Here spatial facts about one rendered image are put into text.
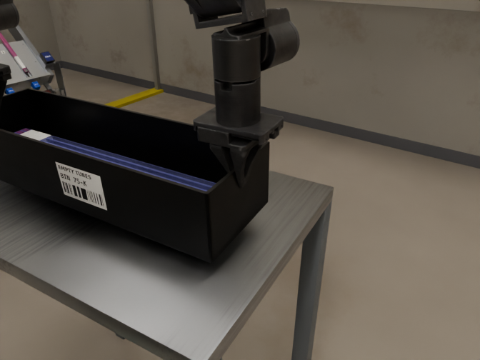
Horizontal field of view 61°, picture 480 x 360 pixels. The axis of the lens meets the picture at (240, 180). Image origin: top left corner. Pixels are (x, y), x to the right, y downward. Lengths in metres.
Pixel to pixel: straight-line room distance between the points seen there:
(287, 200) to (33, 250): 0.43
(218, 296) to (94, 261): 0.20
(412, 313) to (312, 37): 1.99
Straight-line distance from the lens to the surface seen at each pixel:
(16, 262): 0.70
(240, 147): 0.50
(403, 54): 2.86
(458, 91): 2.84
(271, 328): 1.59
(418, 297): 1.82
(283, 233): 0.67
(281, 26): 0.55
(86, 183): 0.66
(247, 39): 0.48
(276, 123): 0.51
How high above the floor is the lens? 1.20
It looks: 30 degrees down
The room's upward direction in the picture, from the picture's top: straight up
